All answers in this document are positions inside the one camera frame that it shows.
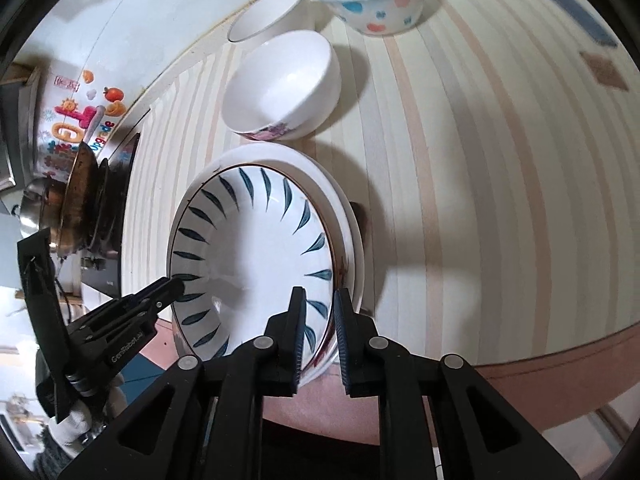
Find blue striped plate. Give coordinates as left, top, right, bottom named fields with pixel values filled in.
left=167, top=165, right=337, bottom=366

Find white floral plate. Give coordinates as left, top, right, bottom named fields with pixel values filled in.
left=171, top=143, right=364, bottom=384

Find white bowl dark rim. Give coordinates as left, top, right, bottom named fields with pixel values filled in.
left=227, top=0, right=314, bottom=50

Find white gloved left hand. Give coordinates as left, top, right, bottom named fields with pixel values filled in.
left=48, top=374, right=127, bottom=457

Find black induction cooktop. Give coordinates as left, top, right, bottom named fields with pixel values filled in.
left=80, top=133, right=140, bottom=298

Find black frying pan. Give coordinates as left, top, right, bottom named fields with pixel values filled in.
left=55, top=142, right=128, bottom=259

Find stainless steel pot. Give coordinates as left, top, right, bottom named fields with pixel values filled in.
left=20, top=177, right=65, bottom=243

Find striped cat tablecloth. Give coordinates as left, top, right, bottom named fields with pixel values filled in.
left=121, top=0, right=640, bottom=446

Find white bowl pink flowers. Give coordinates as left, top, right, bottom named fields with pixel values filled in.
left=221, top=29, right=342, bottom=142

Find small brown card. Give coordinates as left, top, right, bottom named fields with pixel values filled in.
left=579, top=51, right=629, bottom=92

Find blue smartphone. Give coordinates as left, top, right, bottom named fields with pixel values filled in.
left=551, top=0, right=618, bottom=48

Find colourful wall stickers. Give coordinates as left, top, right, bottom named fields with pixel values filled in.
left=35, top=63, right=128, bottom=181

